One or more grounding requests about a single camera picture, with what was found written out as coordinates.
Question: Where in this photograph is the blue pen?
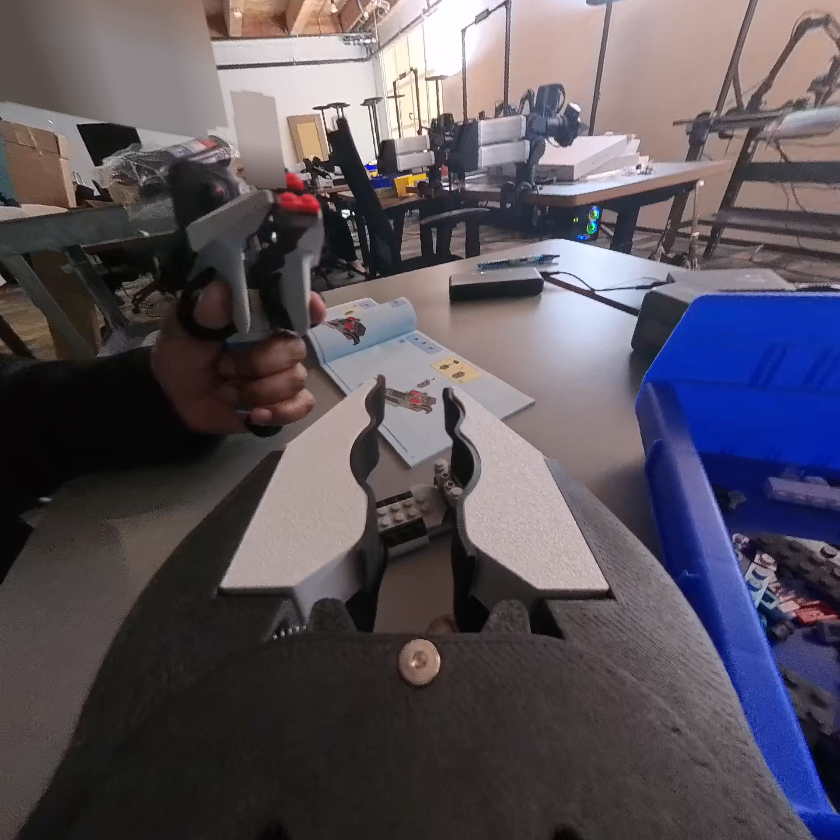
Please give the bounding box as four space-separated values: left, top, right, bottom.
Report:
477 254 560 272

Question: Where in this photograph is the black power bank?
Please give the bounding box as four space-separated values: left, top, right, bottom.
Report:
449 266 546 303

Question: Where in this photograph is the black metal rack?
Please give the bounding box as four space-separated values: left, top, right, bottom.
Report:
672 0 840 263

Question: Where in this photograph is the blue plastic bin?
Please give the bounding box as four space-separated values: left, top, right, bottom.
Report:
635 292 840 840

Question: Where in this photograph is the clear plastic wrapped bundle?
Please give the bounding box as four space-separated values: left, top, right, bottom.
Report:
108 139 240 194

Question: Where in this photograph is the black floor stand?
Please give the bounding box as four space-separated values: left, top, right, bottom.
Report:
586 0 618 137

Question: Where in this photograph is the person's left hand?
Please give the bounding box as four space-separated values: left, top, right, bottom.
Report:
150 282 328 437

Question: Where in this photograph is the cardboard panel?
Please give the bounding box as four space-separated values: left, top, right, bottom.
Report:
287 113 329 163

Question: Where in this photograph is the wooden-edged work table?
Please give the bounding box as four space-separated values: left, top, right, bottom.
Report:
525 159 732 253

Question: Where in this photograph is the grey desk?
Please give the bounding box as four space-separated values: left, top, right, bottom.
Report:
0 239 798 815

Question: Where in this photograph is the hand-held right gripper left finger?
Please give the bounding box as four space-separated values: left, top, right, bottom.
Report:
218 375 388 631

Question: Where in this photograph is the black charger case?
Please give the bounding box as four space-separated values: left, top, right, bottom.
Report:
631 268 798 361

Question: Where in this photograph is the grey brick model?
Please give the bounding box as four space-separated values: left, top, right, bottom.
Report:
375 458 468 559

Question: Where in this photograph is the black cable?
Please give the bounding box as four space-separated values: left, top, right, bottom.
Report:
546 269 677 294

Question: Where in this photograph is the white flat box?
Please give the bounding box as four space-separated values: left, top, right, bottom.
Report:
538 133 642 182

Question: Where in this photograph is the brick instruction booklet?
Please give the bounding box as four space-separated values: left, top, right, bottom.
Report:
307 297 536 468

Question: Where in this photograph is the person's left forearm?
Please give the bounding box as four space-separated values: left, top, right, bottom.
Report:
0 348 217 581

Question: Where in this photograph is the black and red brick piece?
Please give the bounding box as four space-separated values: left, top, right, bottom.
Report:
274 172 324 227

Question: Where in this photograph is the pile of loose bricks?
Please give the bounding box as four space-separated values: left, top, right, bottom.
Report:
718 467 840 775

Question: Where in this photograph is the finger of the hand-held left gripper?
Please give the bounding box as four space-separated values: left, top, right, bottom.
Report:
279 210 327 334
185 190 275 334

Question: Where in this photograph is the cardboard box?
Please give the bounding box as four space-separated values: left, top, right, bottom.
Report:
0 118 78 210

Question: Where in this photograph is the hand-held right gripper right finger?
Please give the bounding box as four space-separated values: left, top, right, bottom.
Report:
441 387 611 634

